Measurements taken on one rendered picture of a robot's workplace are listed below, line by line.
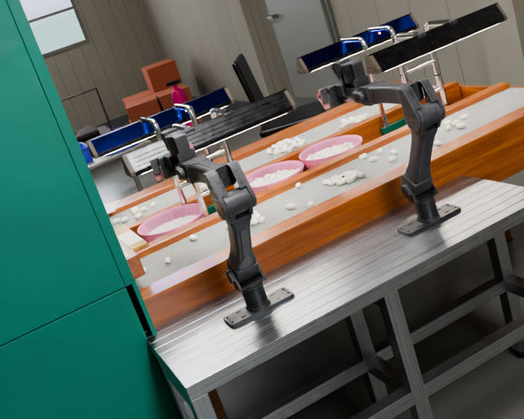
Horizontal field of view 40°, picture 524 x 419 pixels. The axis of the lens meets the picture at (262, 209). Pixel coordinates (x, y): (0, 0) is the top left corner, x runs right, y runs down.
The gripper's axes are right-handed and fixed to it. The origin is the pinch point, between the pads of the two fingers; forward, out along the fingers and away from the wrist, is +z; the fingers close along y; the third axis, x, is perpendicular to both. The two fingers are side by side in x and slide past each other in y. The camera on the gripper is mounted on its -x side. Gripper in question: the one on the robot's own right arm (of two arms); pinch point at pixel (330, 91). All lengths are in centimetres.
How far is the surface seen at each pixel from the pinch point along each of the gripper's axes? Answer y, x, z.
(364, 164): -12.8, 33.0, 14.7
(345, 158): -10.7, 30.8, 24.0
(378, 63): -27.9, -0.4, 12.0
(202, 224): 51, 31, 24
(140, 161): 66, -1, 11
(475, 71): -188, 58, 162
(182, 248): 63, 33, 15
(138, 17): -173, -36, 830
